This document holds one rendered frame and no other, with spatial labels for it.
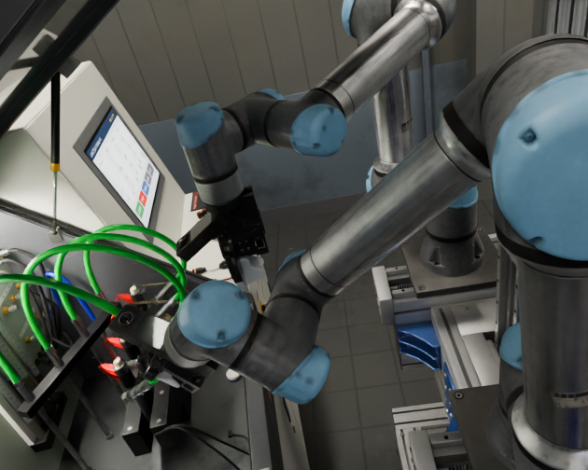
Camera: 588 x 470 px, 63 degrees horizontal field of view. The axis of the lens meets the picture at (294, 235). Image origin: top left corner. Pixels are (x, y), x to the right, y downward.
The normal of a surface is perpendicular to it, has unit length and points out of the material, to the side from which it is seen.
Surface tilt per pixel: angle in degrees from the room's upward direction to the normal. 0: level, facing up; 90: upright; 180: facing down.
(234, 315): 45
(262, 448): 0
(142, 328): 17
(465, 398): 0
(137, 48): 90
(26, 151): 90
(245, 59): 90
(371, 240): 87
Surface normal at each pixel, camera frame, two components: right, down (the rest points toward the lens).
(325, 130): 0.68, 0.28
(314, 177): 0.00, 0.55
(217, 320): 0.39, -0.41
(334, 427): -0.20, -0.82
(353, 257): -0.27, 0.53
